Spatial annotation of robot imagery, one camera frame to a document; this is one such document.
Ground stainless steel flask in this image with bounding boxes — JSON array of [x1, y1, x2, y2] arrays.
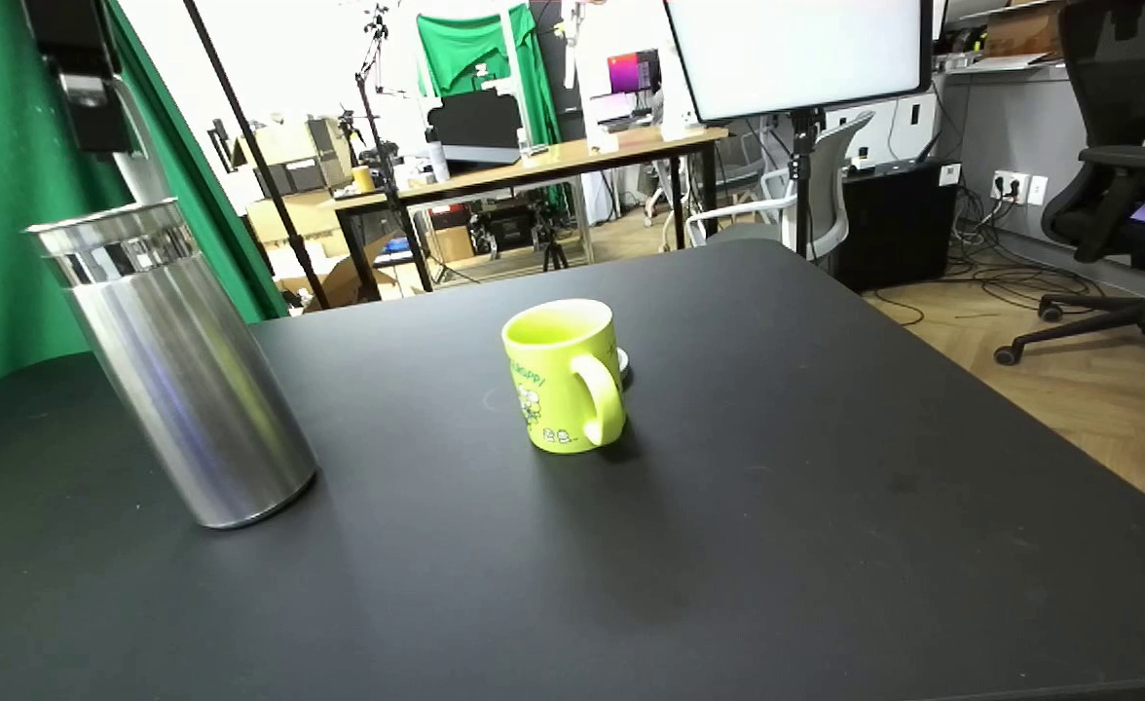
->
[[25, 190, 325, 532]]

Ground yellow-green ceramic mug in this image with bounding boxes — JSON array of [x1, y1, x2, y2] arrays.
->
[[499, 297, 633, 458]]

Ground small black tripod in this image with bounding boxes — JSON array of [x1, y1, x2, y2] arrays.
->
[[533, 212, 572, 274]]

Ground long wooden desk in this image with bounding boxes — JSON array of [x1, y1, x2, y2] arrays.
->
[[333, 125, 734, 305]]

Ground black equipment case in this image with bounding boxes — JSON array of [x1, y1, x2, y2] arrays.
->
[[420, 84, 526, 169]]

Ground black light stand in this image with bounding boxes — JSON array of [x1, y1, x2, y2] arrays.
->
[[352, 0, 437, 297]]

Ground black display stand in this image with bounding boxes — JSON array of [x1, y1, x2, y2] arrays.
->
[[787, 113, 823, 260]]

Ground purple lit monitor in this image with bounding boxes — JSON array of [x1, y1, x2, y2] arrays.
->
[[605, 47, 665, 96]]

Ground white grey office chair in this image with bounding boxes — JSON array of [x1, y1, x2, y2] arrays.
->
[[685, 122, 858, 265]]

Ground green hanging cloth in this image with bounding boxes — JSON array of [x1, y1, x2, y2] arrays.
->
[[413, 5, 565, 148]]

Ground black box cabinet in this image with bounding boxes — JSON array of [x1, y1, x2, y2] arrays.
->
[[838, 160, 968, 293]]

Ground large white display screen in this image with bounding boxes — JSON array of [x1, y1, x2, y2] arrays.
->
[[660, 0, 935, 129]]

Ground thin black stand pole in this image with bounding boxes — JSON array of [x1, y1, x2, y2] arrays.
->
[[181, 0, 333, 310]]

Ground black office chair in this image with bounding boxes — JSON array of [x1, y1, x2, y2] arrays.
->
[[993, 0, 1145, 428]]

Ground green curtain backdrop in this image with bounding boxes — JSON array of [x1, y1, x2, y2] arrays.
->
[[0, 0, 291, 404]]

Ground white wall power outlet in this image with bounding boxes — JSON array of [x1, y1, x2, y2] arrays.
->
[[990, 169, 1053, 212]]

